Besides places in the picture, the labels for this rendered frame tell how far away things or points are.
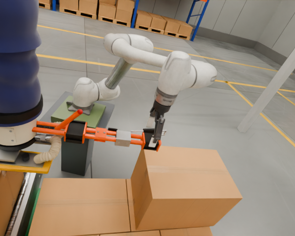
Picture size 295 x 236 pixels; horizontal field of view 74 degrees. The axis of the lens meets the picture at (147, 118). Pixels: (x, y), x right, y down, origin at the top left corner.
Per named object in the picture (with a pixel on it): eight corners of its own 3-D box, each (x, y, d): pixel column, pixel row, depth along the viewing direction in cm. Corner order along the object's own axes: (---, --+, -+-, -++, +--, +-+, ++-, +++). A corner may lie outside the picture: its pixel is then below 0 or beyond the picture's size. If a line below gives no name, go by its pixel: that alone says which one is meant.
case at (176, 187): (135, 230, 128) (152, 198, 105) (130, 177, 158) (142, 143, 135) (213, 226, 145) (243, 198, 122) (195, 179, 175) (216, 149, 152)
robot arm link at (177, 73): (165, 97, 74) (189, 95, 81) (180, 59, 65) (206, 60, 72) (151, 83, 80) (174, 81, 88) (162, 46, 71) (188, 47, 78)
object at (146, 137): (141, 150, 93) (143, 143, 90) (140, 139, 99) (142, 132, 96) (157, 151, 95) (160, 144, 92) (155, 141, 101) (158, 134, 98)
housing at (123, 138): (114, 145, 91) (116, 139, 89) (114, 136, 96) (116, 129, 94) (129, 147, 93) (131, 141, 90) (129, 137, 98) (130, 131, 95)
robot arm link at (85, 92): (70, 97, 168) (71, 74, 156) (91, 96, 178) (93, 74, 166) (75, 108, 158) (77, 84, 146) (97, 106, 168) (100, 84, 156)
